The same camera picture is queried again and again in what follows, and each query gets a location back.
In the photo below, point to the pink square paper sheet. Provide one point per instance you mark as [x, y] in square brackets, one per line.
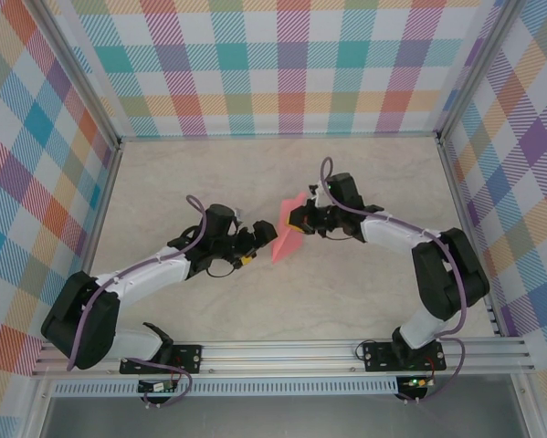
[284, 248]

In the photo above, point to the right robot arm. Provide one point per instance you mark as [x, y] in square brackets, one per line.
[446, 283]

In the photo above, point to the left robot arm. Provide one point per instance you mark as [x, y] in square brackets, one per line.
[81, 319]

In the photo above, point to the grey metal panel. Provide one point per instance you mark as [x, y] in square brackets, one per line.
[277, 417]

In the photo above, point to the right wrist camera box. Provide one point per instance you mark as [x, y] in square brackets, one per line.
[315, 194]

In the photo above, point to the thin aluminium wall rail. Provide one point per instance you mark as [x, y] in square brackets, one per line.
[255, 136]

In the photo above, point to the long aluminium mounting rail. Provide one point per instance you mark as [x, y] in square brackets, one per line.
[277, 358]

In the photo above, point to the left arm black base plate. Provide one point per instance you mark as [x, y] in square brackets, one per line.
[188, 358]

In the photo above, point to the aluminium table side rail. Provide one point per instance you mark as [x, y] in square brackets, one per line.
[100, 210]
[460, 205]

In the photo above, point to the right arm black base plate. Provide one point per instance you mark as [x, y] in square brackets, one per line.
[375, 358]

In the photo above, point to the aluminium frame post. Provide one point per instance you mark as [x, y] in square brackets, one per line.
[476, 73]
[79, 77]

